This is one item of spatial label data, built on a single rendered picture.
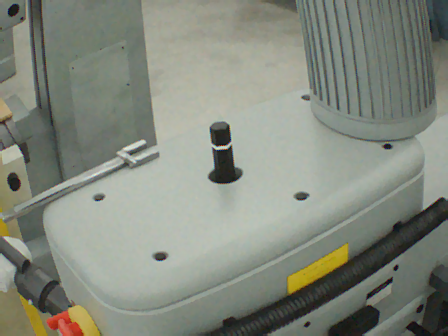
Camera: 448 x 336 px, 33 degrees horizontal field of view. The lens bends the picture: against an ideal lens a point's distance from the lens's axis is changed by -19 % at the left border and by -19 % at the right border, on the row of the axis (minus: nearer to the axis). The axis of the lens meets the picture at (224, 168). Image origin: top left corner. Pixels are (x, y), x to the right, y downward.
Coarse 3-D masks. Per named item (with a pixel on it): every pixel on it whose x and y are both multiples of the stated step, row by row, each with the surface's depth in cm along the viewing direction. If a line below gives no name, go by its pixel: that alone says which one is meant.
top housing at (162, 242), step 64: (256, 128) 110; (320, 128) 108; (128, 192) 101; (192, 192) 99; (256, 192) 98; (320, 192) 96; (384, 192) 99; (64, 256) 94; (128, 256) 90; (192, 256) 89; (256, 256) 91; (320, 256) 97; (128, 320) 87; (192, 320) 89
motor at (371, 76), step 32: (320, 0) 97; (352, 0) 95; (384, 0) 94; (416, 0) 96; (320, 32) 101; (352, 32) 98; (384, 32) 96; (416, 32) 98; (320, 64) 105; (352, 64) 100; (384, 64) 99; (416, 64) 100; (320, 96) 107; (352, 96) 103; (384, 96) 101; (416, 96) 102; (352, 128) 105; (384, 128) 103; (416, 128) 104
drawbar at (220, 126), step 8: (216, 128) 98; (224, 128) 98; (216, 136) 98; (224, 136) 98; (216, 144) 99; (224, 144) 99; (216, 152) 99; (224, 152) 99; (232, 152) 100; (216, 160) 100; (224, 160) 100; (232, 160) 100; (216, 168) 101; (224, 168) 100; (232, 168) 101; (216, 176) 102; (224, 176) 101; (232, 176) 101
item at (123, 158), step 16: (144, 144) 108; (112, 160) 106; (128, 160) 105; (144, 160) 105; (80, 176) 103; (96, 176) 103; (48, 192) 101; (64, 192) 101; (16, 208) 98; (32, 208) 99
